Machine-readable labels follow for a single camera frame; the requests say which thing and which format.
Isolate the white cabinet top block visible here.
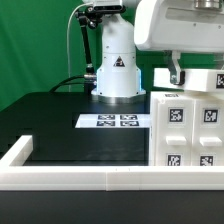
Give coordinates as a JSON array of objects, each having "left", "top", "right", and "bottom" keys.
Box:
[{"left": 154, "top": 68, "right": 224, "bottom": 92}]

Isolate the white marker base plate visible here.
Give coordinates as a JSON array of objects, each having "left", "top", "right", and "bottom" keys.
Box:
[{"left": 75, "top": 114, "right": 151, "bottom": 128}]

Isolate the black cable bundle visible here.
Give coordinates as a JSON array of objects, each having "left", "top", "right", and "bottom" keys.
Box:
[{"left": 49, "top": 74, "right": 98, "bottom": 94}]

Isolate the white cable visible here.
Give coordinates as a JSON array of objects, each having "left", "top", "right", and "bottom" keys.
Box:
[{"left": 66, "top": 3, "right": 88, "bottom": 93}]

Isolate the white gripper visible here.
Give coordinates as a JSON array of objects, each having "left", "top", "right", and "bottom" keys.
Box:
[{"left": 134, "top": 0, "right": 224, "bottom": 85}]

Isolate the white cabinet body box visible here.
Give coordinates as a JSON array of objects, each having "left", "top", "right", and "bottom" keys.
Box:
[{"left": 149, "top": 92, "right": 224, "bottom": 166}]

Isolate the white U-shaped fence frame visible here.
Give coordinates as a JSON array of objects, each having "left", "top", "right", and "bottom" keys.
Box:
[{"left": 0, "top": 135, "right": 224, "bottom": 191}]

